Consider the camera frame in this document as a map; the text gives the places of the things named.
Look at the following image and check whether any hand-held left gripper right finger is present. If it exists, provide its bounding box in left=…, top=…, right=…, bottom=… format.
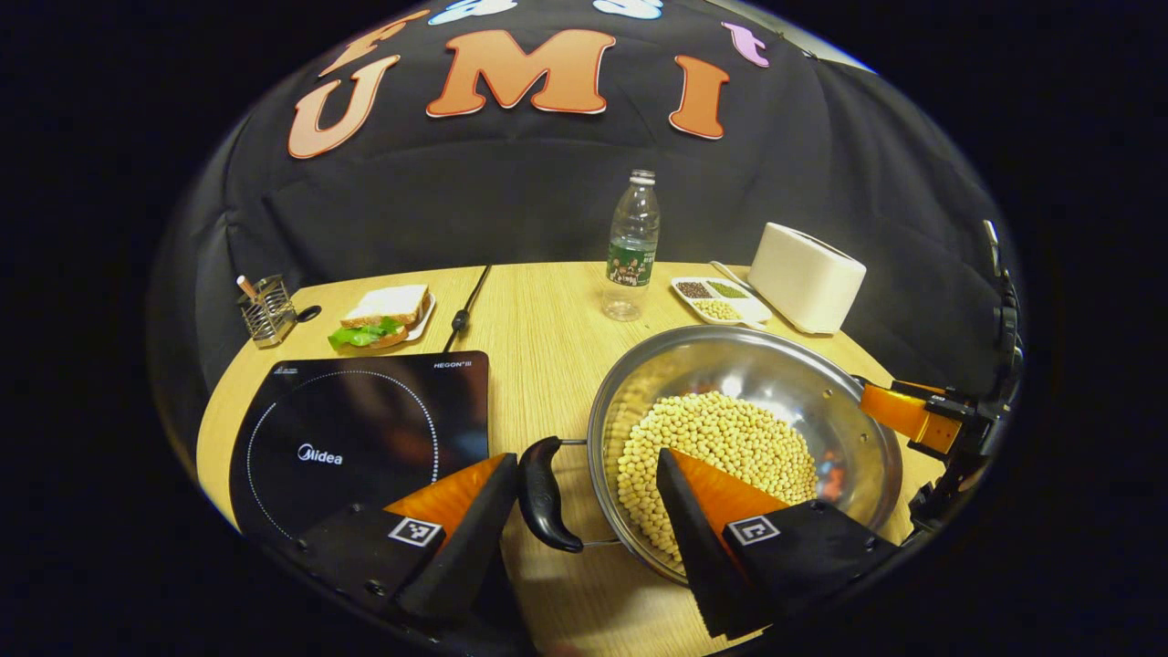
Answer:
left=655, top=447, right=900, bottom=640

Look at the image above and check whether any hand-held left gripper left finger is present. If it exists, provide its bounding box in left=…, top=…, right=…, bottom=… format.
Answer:
left=292, top=454, right=521, bottom=626

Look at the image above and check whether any steel pot with black handles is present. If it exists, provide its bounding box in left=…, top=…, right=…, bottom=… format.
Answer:
left=518, top=326, right=904, bottom=587

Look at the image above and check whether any black induction cooktop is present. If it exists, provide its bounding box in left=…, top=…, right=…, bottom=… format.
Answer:
left=228, top=350, right=491, bottom=539

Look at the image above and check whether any pile of yellow soybeans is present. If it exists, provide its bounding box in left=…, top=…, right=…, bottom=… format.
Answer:
left=616, top=391, right=819, bottom=567

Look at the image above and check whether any white toaster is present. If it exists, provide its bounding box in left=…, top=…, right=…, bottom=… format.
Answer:
left=748, top=222, right=868, bottom=335

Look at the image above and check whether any white divided bean dish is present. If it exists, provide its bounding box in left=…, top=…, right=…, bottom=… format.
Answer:
left=671, top=276, right=773, bottom=329

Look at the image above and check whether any small white plate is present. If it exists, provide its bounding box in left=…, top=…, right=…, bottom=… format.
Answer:
left=401, top=292, right=437, bottom=343

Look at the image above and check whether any sandwich with lettuce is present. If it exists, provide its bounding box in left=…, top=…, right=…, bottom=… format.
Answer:
left=328, top=284, right=432, bottom=351

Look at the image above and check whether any clear plastic water bottle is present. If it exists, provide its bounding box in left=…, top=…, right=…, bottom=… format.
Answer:
left=602, top=170, right=661, bottom=322

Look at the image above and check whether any black backdrop cloth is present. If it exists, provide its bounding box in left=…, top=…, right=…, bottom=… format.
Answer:
left=151, top=0, right=1014, bottom=430

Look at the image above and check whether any white power cord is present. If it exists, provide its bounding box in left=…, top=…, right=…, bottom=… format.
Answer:
left=710, top=261, right=758, bottom=297

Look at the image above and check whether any black power cable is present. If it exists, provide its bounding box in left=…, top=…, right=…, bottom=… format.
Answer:
left=443, top=265, right=492, bottom=353

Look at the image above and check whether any wire utensil holder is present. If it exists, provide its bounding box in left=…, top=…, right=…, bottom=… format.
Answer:
left=237, top=274, right=299, bottom=349

